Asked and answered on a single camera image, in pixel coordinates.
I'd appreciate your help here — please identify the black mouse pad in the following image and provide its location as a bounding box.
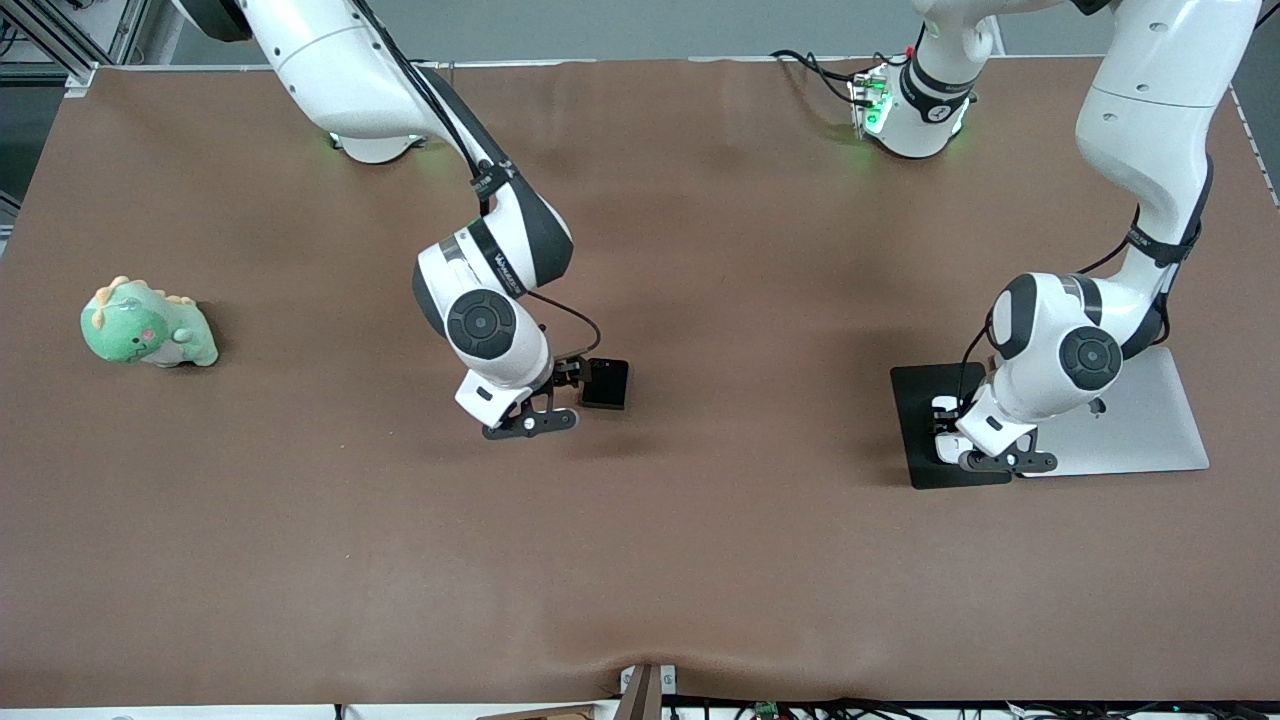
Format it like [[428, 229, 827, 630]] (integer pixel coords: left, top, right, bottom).
[[890, 362, 1013, 491]]

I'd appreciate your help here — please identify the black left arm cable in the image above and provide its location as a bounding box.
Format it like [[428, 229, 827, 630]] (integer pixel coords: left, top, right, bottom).
[[958, 160, 1213, 401]]

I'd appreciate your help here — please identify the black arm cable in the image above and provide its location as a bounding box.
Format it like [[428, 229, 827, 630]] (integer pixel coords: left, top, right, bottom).
[[958, 160, 1213, 401], [350, 0, 603, 363]]

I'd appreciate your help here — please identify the silver closed laptop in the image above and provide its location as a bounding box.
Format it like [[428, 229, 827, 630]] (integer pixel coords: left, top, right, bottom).
[[990, 345, 1211, 478]]

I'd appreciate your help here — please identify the black left base cable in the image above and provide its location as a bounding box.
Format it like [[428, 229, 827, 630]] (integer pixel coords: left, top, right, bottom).
[[770, 48, 876, 106]]

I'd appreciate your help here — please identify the white computer mouse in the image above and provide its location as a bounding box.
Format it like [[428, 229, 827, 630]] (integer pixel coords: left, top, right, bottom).
[[932, 395, 967, 464]]

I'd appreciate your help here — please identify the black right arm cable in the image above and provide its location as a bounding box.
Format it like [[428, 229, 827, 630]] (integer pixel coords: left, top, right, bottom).
[[350, 0, 603, 363]]

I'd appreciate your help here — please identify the black smartphone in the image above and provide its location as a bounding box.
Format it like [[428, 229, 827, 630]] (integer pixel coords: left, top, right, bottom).
[[580, 358, 631, 411]]

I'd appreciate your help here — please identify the green dinosaur plush toy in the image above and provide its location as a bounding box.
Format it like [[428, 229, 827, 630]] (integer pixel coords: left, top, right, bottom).
[[80, 276, 220, 369]]

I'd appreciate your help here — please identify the brown table cover sheet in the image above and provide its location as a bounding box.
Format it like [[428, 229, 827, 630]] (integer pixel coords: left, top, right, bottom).
[[0, 55, 1280, 706]]

